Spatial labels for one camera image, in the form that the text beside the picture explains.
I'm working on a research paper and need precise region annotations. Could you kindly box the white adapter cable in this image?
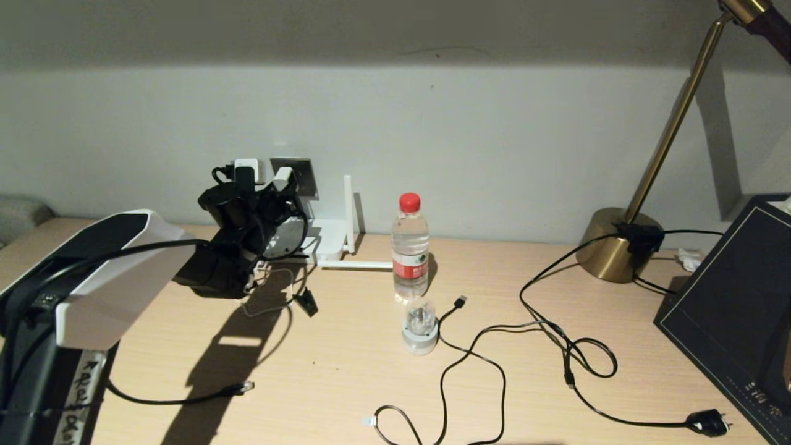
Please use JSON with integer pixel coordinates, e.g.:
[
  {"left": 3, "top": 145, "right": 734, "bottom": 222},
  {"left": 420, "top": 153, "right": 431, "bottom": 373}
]
[{"left": 241, "top": 260, "right": 297, "bottom": 319}]

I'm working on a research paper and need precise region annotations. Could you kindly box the white wifi router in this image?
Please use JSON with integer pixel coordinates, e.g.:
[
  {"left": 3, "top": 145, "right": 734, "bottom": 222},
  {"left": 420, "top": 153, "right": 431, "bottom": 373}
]
[{"left": 306, "top": 175, "right": 394, "bottom": 271}]

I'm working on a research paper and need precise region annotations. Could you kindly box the small black clip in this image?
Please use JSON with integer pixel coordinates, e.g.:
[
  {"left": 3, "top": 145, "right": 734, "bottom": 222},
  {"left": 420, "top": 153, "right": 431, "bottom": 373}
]
[{"left": 294, "top": 289, "right": 319, "bottom": 318}]

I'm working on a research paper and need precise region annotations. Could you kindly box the clear water bottle red cap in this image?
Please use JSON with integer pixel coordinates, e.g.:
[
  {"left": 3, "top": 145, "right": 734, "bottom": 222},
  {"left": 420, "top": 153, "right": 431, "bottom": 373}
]
[{"left": 391, "top": 193, "right": 430, "bottom": 302}]

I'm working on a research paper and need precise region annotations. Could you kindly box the small white dome humidifier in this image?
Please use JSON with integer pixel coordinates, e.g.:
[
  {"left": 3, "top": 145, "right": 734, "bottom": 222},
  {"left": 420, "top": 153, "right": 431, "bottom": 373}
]
[{"left": 401, "top": 297, "right": 439, "bottom": 355}]

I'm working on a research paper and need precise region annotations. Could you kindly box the brass desk lamp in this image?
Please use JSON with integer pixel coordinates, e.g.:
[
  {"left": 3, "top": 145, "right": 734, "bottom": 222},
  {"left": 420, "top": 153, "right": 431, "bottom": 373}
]
[{"left": 575, "top": 0, "right": 791, "bottom": 284}]

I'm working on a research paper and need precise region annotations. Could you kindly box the grey wall socket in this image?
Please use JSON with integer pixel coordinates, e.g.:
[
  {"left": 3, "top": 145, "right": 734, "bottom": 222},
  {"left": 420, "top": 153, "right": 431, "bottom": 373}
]
[{"left": 270, "top": 158, "right": 319, "bottom": 200}]

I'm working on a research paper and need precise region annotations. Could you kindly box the black ethernet cable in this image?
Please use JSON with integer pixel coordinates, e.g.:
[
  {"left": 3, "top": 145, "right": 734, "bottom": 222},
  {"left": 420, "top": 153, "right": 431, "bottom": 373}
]
[{"left": 105, "top": 378, "right": 255, "bottom": 407}]

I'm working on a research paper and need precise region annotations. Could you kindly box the black usb cable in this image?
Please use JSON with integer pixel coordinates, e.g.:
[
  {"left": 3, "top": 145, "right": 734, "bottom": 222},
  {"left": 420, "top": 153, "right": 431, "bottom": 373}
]
[{"left": 362, "top": 296, "right": 573, "bottom": 445}]

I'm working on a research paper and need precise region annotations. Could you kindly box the black inline switch box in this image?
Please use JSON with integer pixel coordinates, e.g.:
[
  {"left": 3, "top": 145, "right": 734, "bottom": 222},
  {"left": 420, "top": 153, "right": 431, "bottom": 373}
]
[{"left": 612, "top": 224, "right": 666, "bottom": 260}]

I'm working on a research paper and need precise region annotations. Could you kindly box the thin black cable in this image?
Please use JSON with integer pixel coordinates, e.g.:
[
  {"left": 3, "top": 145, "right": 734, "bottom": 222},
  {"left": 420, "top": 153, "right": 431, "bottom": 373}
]
[{"left": 630, "top": 230, "right": 722, "bottom": 296}]

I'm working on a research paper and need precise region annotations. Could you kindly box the black lamp power cord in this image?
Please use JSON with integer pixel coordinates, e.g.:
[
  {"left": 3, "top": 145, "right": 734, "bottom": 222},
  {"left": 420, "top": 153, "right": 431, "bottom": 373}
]
[{"left": 518, "top": 232, "right": 733, "bottom": 438}]

